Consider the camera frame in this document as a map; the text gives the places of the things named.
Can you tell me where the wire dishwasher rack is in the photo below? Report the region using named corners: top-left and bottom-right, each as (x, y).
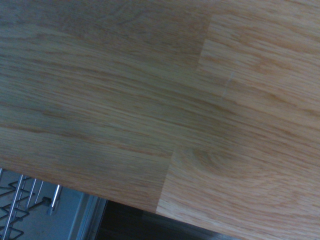
top-left (0, 167), bottom-right (63, 240)

